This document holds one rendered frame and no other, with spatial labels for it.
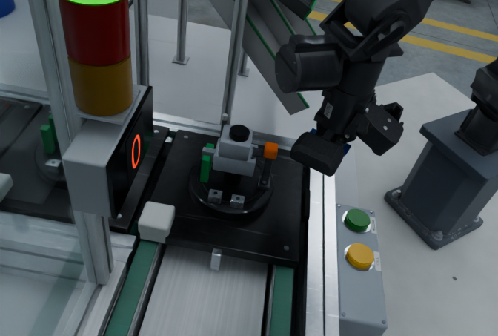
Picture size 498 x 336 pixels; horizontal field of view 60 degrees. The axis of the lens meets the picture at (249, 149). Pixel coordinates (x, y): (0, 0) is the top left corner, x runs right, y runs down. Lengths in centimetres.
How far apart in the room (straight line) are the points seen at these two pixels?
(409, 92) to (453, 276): 60
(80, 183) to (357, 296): 43
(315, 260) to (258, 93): 57
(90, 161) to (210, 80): 80
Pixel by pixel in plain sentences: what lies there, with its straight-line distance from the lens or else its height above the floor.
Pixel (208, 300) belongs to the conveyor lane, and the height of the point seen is 92.
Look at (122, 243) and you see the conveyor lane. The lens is 67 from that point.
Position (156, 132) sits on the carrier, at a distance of 81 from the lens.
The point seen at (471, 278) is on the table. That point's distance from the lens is 92.
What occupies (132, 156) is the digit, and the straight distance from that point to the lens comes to 43.
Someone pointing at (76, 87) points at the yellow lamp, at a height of 128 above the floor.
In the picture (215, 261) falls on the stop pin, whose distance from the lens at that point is 66.
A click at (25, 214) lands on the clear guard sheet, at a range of 39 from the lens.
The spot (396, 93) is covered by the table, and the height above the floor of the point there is 86.
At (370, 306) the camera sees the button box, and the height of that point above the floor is 96.
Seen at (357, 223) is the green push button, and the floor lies 97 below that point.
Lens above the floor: 151
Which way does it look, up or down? 42 degrees down
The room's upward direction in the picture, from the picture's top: 11 degrees clockwise
